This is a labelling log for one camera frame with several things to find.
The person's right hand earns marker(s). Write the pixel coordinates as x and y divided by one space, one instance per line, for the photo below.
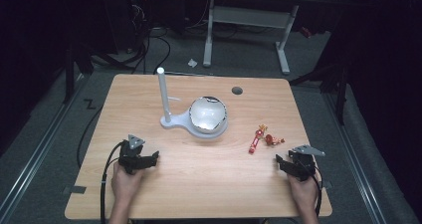
304 194

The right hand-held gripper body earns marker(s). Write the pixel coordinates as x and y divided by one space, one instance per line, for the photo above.
303 162

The shiny silver bowl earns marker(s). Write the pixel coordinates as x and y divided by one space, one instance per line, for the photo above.
208 115

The red and gold ornament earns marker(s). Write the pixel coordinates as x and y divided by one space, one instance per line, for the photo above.
257 140

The metal floor rail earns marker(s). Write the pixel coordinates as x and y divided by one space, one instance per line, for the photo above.
355 157
40 151

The white-legged wooden desk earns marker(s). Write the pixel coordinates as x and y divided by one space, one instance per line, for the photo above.
249 16

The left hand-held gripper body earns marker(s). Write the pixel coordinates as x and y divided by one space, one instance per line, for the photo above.
132 154

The black tape strip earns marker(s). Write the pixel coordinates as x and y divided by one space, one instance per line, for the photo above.
327 184
77 189

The small red object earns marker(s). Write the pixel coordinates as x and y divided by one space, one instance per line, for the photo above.
305 32

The white stand with pole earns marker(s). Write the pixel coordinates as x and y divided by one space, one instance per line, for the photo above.
175 120

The person's left hand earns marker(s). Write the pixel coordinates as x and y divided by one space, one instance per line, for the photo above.
125 183

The crumpled white paper scrap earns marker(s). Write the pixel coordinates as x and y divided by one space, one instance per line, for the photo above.
192 63

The dark round table grommet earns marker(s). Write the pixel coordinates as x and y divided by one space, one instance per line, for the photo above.
237 90

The black metal stand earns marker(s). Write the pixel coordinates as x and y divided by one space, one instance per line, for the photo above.
340 91
69 74

